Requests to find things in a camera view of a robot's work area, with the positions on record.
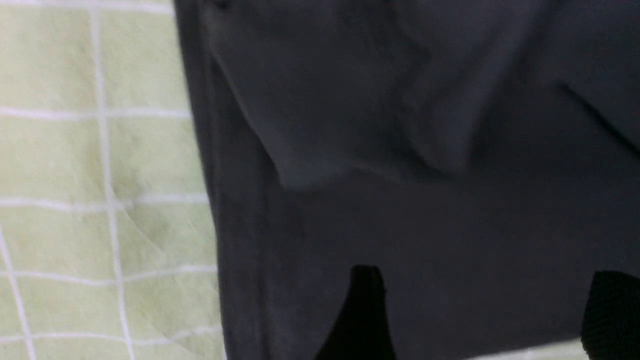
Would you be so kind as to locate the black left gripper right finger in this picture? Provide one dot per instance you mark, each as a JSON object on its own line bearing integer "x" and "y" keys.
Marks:
{"x": 611, "y": 321}

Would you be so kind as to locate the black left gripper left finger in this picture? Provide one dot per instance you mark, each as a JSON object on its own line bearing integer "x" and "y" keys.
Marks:
{"x": 361, "y": 330}

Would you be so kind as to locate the gray long-sleeve shirt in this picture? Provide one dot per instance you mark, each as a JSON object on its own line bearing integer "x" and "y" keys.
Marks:
{"x": 482, "y": 154}

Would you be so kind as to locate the green checkered table mat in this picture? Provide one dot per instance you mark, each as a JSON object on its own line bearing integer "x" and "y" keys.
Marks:
{"x": 107, "y": 243}

